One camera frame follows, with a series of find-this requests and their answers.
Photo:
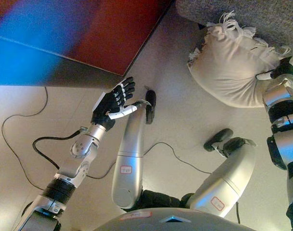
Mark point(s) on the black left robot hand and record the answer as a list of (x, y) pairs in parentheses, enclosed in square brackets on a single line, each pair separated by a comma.
[(107, 106)]

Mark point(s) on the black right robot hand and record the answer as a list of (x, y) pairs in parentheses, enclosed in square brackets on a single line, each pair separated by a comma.
[(284, 68)]

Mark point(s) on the cream fringed pillow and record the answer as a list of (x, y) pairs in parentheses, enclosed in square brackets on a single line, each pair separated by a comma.
[(228, 72)]

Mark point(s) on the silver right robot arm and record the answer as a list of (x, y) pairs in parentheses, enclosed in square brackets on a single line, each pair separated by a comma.
[(285, 144)]

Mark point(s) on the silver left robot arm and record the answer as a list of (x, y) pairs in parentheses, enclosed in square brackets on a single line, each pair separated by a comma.
[(71, 168)]

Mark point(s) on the orange sofa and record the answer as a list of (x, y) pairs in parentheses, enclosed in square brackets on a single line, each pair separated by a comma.
[(100, 29)]

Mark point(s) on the black left robot foot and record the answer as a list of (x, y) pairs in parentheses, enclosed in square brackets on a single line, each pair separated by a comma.
[(151, 103)]

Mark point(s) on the black robot foot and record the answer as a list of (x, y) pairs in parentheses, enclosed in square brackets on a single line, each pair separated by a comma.
[(151, 103), (219, 138)]

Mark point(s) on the silver left robot leg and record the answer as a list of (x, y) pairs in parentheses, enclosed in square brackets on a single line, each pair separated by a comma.
[(131, 149)]

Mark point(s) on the silver robot leg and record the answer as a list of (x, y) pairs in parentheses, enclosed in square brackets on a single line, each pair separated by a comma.
[(131, 149), (228, 183)]

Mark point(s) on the grey round armchair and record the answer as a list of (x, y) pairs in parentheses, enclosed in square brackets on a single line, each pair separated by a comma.
[(269, 16)]

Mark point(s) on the black right robot foot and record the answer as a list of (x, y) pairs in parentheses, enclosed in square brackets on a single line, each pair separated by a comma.
[(219, 138)]

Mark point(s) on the silver right robot leg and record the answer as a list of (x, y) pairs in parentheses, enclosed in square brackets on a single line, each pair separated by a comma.
[(228, 183)]

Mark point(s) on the grey robot torso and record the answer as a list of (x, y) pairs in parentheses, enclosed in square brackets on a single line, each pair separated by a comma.
[(175, 221)]

